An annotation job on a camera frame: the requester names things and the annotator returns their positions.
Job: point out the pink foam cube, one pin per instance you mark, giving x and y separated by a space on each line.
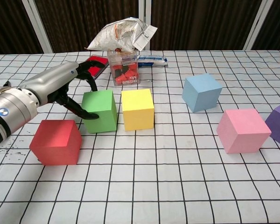
242 133

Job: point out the yellow foam cube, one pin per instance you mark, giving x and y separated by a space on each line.
137 112

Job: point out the crumpled white snack bag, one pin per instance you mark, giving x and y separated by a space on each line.
116 35

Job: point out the light blue foam cube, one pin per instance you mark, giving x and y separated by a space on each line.
200 93

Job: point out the red foam cube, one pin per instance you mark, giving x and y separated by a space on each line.
53 144

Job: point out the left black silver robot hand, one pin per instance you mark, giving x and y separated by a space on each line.
51 80

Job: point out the clear box red pieces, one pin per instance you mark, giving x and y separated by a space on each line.
124 70

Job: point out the green foam cube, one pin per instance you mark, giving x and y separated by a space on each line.
102 105

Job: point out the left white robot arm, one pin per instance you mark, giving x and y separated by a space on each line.
9 114

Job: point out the blue white wrapped packet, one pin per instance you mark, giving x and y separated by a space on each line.
152 61

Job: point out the red ink pad case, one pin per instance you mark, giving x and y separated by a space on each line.
100 70

